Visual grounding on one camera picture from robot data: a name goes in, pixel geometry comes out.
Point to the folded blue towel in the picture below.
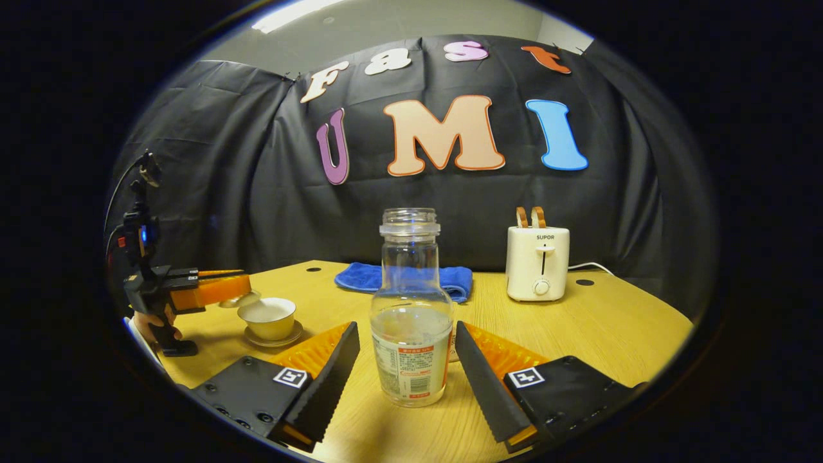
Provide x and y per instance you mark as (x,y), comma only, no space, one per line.
(357,276)

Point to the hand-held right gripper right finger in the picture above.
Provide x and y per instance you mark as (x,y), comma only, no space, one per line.
(488,392)

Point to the cream teacup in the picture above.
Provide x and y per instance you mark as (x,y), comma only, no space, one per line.
(270,325)

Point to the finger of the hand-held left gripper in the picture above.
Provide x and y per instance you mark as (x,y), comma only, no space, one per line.
(212,292)
(186,273)

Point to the black backdrop cloth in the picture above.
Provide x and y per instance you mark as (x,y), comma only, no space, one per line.
(257,193)

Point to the toast bread slice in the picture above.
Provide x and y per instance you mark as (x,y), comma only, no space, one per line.
(539,217)
(522,218)

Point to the clear plastic water bottle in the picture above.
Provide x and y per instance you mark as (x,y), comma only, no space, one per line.
(411,321)

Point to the cream saucer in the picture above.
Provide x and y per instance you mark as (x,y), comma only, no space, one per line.
(289,339)

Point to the white toaster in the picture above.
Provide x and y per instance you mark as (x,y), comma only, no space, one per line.
(537,270)

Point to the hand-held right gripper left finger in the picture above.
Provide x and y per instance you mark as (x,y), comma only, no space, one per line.
(328,392)

